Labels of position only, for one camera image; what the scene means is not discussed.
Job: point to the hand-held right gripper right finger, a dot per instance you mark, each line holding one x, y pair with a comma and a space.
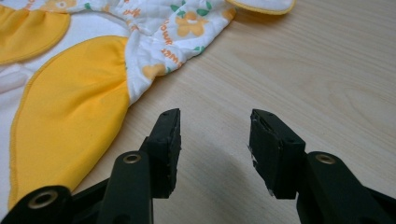
274, 155

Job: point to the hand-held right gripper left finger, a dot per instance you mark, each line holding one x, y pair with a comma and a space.
164, 149

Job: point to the yellow white floral baby garment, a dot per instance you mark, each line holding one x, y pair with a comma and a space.
71, 102

